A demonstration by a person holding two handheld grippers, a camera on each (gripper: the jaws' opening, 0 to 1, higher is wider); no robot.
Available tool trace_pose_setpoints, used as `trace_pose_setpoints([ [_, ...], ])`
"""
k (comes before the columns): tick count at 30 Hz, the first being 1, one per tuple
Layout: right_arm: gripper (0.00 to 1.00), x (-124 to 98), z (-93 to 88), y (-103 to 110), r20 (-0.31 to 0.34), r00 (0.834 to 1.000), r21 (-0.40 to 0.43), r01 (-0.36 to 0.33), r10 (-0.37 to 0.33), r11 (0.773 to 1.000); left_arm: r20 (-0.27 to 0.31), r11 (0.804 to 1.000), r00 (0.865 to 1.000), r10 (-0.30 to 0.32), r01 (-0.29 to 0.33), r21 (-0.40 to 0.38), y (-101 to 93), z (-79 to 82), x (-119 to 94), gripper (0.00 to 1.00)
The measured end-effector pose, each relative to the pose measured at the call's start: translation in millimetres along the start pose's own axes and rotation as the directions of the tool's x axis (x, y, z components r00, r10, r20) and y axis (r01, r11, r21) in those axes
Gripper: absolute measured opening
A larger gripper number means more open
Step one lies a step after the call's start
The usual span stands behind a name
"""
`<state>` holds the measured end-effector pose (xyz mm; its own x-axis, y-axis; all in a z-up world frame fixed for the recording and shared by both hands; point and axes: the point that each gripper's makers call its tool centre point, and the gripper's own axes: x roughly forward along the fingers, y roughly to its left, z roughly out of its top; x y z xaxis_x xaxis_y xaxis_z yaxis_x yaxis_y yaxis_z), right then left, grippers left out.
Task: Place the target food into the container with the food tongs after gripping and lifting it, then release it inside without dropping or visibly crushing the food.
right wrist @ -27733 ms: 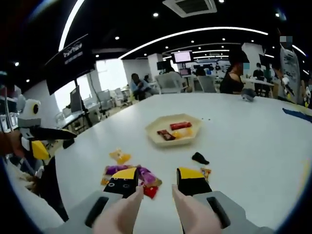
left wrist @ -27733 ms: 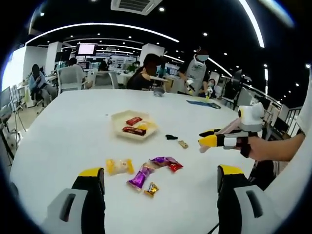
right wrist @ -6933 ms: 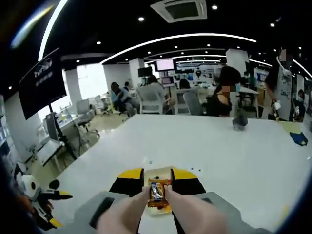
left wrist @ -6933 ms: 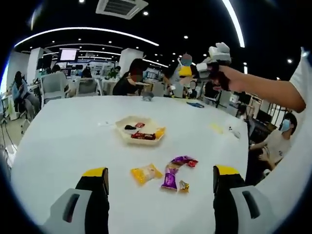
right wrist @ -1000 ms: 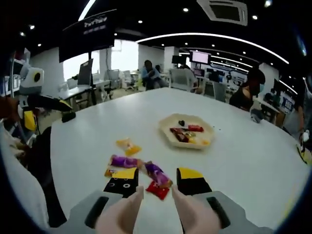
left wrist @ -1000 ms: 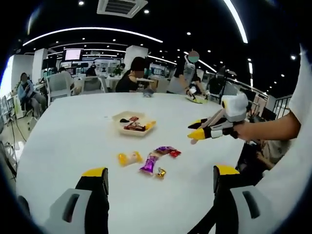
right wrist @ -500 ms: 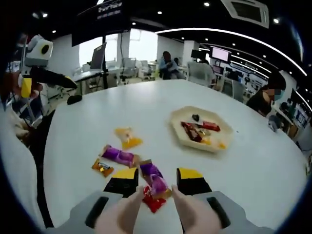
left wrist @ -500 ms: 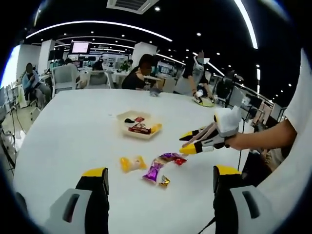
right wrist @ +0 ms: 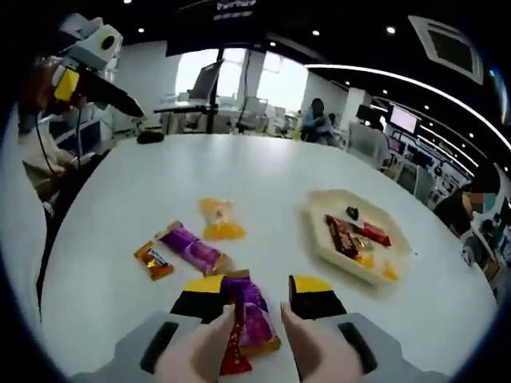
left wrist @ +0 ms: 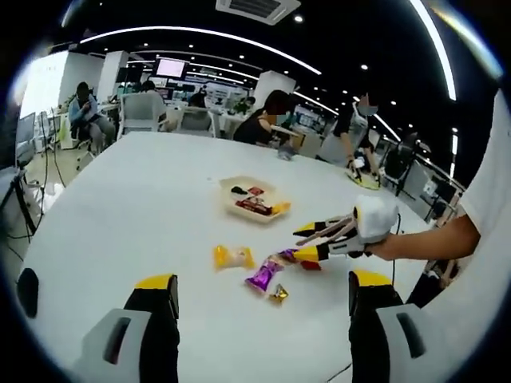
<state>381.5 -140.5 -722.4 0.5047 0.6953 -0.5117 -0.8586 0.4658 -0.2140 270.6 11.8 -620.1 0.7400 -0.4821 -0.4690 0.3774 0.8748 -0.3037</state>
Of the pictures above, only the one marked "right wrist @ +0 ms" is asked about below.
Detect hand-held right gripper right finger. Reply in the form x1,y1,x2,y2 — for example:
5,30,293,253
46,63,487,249
287,273,448,383

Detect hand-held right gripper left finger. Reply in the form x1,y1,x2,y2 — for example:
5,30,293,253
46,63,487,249
69,274,224,383

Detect long purple snack packet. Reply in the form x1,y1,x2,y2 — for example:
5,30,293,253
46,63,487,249
156,220,236,278

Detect small gold candy packet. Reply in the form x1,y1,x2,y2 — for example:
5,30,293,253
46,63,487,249
133,240,176,283

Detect short purple snack packet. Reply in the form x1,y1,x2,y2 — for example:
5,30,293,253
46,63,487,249
220,270,283,357

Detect small red snack packet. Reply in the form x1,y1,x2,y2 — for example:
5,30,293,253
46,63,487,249
218,302,254,377

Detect long red snack bar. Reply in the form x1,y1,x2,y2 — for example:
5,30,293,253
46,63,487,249
324,214,361,257
356,222,392,247

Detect small brown candy packet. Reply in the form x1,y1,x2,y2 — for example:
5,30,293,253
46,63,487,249
354,234,375,253

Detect small yellow snack packet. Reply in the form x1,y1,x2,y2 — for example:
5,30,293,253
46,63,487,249
197,197,248,243

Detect large yellow snack packet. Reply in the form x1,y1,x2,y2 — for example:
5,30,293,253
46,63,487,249
354,254,401,283

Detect beige hexagonal container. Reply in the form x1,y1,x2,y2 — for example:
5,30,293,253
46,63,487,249
304,188,415,287

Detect black oval object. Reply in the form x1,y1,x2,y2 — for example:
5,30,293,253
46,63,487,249
136,130,166,145

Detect grey monitor on stand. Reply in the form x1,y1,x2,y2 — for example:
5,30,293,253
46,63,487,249
190,58,225,101

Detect black display stand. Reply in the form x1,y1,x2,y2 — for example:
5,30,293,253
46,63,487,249
205,49,221,135

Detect large black display screen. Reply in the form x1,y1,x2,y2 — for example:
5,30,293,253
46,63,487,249
164,0,261,57

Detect white office chair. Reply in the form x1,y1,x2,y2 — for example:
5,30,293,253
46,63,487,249
398,163,434,200

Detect grey cloth bundle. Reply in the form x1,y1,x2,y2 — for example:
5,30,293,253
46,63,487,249
461,235,482,267

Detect bright hanging monitor screen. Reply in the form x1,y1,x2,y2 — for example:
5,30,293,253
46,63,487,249
388,104,421,136

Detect curved ceiling light strip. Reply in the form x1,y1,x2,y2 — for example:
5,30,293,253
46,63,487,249
306,62,498,135

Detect round ceiling spotlights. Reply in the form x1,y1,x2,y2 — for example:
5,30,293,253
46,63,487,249
123,0,496,120

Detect ceiling air conditioner vent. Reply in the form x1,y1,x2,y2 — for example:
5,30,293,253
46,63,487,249
407,14,485,85

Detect black cable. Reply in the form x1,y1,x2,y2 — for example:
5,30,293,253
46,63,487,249
34,106,83,175

